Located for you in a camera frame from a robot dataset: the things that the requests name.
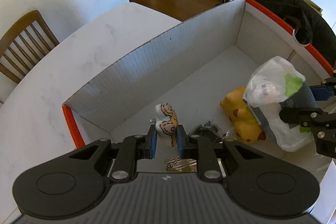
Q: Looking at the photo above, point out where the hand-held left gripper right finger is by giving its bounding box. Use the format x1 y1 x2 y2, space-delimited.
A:
177 126 264 183

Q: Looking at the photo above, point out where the brown wooden chair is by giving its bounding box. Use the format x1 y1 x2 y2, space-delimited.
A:
0 10 60 105

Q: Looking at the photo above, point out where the white plastic bag green print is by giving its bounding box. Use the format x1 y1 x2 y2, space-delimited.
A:
242 56 315 152

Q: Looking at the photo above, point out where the black jacket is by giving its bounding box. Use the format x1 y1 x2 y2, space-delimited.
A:
240 0 336 75

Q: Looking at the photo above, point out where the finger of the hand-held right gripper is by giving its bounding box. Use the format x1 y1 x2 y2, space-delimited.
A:
310 76 336 102
280 108 336 159

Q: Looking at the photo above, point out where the clear bag of black parts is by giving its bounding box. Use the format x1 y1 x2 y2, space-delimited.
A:
189 122 237 143

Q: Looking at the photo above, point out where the white tiger-striped toy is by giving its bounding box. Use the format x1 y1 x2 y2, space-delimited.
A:
154 103 179 148

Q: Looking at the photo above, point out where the red cardboard box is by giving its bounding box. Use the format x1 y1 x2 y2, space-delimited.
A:
62 0 336 214

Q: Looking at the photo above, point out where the yellow spotted soft toy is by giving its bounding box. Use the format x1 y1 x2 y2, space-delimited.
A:
220 86 267 145

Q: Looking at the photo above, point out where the grey foil snack packet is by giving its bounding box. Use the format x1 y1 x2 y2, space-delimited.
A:
164 158 197 173

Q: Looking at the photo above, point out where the white marble desktop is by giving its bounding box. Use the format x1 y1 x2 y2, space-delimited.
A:
0 2 183 224

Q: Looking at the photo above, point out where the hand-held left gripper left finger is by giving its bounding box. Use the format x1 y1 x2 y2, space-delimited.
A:
69 125 158 183

